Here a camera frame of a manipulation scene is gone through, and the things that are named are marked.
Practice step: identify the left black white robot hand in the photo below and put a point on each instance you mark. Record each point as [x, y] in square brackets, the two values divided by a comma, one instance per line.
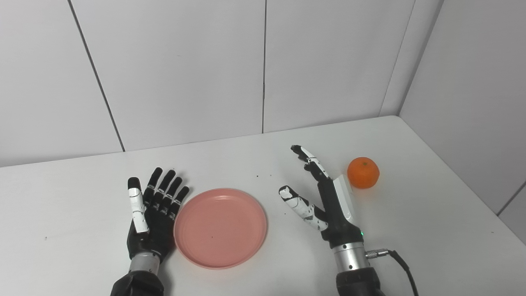
[158, 222]

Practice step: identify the orange fruit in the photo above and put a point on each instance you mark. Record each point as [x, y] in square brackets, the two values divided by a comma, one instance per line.
[363, 173]

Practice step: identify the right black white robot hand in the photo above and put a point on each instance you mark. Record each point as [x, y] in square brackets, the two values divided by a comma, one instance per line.
[335, 209]

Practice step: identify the pink round plate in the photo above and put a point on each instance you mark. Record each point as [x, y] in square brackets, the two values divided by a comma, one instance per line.
[220, 228]

